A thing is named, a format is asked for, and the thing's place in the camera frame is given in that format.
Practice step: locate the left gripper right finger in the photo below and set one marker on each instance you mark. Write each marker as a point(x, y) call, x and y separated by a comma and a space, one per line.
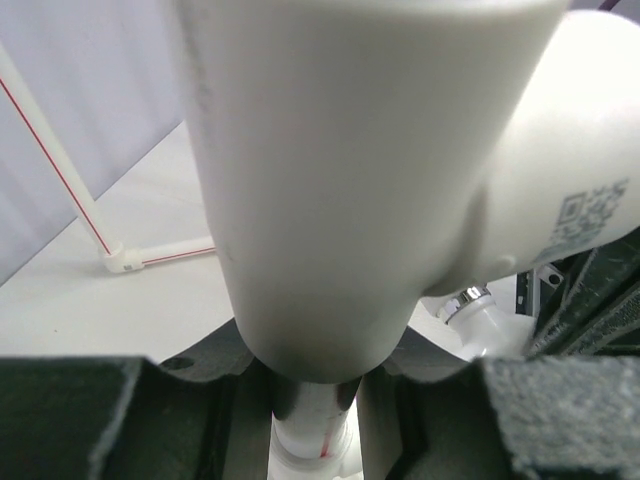
point(426, 414)

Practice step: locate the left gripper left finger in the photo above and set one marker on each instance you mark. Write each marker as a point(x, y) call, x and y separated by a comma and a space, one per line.
point(202, 414)

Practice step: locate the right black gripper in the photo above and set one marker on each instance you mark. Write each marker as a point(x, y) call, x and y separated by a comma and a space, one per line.
point(595, 310)

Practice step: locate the white PVC pipe frame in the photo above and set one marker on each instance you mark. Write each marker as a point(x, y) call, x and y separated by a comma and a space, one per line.
point(357, 156)

